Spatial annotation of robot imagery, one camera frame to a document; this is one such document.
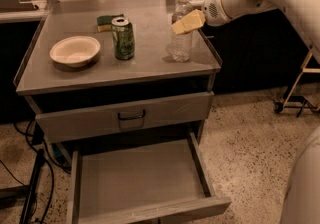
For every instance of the green yellow sponge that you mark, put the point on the green yellow sponge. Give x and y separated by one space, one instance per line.
104 22

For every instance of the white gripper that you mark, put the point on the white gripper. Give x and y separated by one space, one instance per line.
214 8

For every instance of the black drawer handle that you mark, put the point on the black drawer handle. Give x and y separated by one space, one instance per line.
131 116

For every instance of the closed top drawer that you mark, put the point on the closed top drawer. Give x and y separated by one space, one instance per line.
109 119

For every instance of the black metal floor stand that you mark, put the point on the black metal floor stand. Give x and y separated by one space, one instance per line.
25 192

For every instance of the green soda can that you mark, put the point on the green soda can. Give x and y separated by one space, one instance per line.
123 38

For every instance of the clear plastic water bottle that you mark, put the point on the clear plastic water bottle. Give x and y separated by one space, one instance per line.
181 44

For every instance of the white counter rail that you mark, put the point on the white counter rail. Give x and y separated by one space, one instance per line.
88 8

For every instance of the grey drawer cabinet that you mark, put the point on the grey drawer cabinet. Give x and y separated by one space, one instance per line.
151 73

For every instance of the wheeled cart frame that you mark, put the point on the wheeled cart frame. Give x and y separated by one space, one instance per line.
292 98

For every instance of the white paper bowl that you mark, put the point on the white paper bowl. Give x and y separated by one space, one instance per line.
76 51

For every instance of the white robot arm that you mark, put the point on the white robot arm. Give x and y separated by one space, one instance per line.
301 204

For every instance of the open middle drawer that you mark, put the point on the open middle drawer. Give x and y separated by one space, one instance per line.
144 179

